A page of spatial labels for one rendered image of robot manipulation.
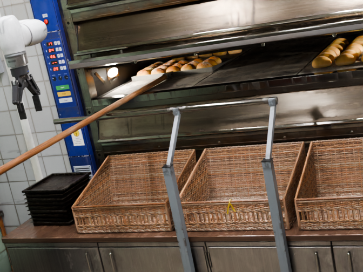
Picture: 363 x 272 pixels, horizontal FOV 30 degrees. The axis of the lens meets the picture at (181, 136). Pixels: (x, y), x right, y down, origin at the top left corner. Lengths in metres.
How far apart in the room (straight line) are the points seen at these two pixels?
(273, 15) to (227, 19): 0.24
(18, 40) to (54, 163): 1.45
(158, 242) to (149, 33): 1.10
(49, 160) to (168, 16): 1.21
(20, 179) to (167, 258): 1.37
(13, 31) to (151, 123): 1.18
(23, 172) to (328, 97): 1.97
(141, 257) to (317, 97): 1.19
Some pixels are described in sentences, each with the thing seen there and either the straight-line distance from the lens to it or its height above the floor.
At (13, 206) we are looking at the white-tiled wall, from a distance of 4.51.
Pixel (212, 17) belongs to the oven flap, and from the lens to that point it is 3.49.
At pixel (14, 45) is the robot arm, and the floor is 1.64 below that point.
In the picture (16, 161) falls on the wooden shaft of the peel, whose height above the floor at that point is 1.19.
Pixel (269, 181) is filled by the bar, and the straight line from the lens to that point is 2.96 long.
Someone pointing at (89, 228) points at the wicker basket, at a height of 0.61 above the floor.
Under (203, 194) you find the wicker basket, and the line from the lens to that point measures 3.58.
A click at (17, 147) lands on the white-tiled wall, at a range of 4.31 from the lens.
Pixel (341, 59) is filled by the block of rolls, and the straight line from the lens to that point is 3.51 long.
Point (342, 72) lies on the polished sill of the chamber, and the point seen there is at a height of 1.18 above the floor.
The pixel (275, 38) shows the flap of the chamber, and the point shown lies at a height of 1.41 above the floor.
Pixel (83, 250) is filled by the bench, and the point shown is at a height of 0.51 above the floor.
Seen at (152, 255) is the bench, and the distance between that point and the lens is 3.41.
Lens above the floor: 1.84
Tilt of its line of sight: 14 degrees down
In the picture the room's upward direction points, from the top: 11 degrees counter-clockwise
